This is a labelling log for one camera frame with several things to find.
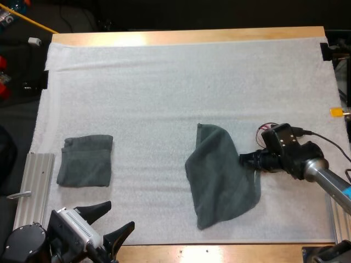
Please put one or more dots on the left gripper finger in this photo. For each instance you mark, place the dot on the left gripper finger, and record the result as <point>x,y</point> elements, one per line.
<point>118,237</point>
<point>94,212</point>

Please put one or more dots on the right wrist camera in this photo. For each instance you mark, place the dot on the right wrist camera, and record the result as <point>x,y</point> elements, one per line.
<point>281,138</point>

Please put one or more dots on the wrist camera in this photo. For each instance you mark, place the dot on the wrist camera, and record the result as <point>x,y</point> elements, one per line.
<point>281,138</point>
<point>79,224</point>

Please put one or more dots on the dark table clamp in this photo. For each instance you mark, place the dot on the dark table clamp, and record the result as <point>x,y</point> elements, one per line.
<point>44,79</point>
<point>326,51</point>

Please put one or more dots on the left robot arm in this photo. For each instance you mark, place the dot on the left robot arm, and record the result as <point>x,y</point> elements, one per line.
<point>23,245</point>

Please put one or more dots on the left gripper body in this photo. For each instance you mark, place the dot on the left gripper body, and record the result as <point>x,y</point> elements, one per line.
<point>64,241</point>

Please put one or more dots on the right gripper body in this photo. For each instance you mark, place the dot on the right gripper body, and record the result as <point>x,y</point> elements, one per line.
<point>285,163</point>

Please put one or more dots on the orange table clip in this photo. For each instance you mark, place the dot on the orange table clip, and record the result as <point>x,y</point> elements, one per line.
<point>336,112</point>

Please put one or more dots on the folded grey-green towel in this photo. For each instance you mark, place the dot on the folded grey-green towel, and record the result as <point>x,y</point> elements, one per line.
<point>85,161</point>

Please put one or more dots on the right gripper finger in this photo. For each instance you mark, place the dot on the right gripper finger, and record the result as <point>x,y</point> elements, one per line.
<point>248,159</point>

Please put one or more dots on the grey-green towel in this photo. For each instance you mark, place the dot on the grey-green towel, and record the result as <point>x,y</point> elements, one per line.
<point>216,175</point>
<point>85,161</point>

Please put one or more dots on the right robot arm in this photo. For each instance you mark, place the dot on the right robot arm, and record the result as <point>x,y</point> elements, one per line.
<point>326,176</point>

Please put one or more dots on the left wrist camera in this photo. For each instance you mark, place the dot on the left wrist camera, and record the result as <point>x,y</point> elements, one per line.
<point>79,224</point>

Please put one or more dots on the ribbed aluminium rail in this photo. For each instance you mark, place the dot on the ribbed aluminium rail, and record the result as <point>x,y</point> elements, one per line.
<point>34,189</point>
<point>340,222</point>

